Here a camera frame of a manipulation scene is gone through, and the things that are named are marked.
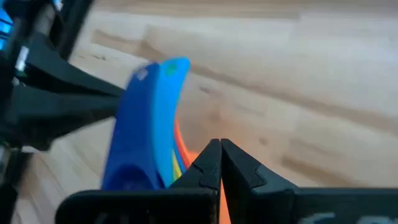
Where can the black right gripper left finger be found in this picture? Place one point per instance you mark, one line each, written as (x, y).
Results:
(192, 193)

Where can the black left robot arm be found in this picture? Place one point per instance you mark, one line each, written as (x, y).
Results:
(9, 193)

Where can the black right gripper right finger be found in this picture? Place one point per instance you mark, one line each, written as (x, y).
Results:
(264, 199)

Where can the black aluminium table frame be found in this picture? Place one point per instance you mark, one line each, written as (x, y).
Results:
(76, 28)

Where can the dark blue measuring cup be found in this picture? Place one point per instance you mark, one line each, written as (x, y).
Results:
(133, 130)

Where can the light blue measuring cup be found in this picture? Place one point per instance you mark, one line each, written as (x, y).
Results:
(166, 118)

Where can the orange measuring cup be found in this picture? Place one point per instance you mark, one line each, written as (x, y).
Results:
(183, 146)

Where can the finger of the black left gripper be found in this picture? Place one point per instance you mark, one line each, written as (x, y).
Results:
(56, 115)
(62, 77)

